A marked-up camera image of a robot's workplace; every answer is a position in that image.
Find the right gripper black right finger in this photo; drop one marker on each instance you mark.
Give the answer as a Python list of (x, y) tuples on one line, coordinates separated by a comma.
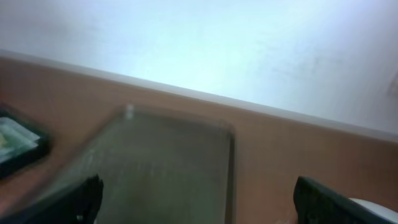
[(316, 203)]

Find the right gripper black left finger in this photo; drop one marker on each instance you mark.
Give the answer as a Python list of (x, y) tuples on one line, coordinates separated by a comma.
[(76, 203)]

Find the white plate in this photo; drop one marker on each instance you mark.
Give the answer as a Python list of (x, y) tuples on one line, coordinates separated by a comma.
[(377, 209)]

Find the small green wash tray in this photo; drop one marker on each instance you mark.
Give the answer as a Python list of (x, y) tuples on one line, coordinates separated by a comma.
[(24, 141)]

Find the large dark brown tray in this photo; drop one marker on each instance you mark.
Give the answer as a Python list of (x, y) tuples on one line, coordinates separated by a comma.
[(158, 166)]

